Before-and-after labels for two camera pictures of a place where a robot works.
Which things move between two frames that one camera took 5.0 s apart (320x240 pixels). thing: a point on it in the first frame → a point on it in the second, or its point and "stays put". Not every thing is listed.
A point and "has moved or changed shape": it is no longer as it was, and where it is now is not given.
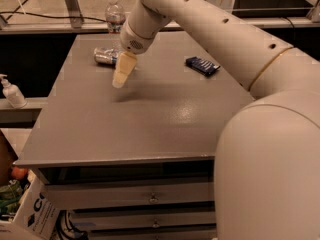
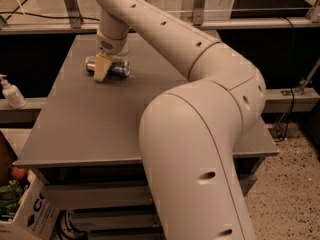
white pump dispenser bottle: [12, 93] stays put
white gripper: [132, 41] → [111, 46]
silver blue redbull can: [106, 56] has moved or changed shape
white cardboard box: [36, 215] stays put
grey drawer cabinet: [137, 161] stays put
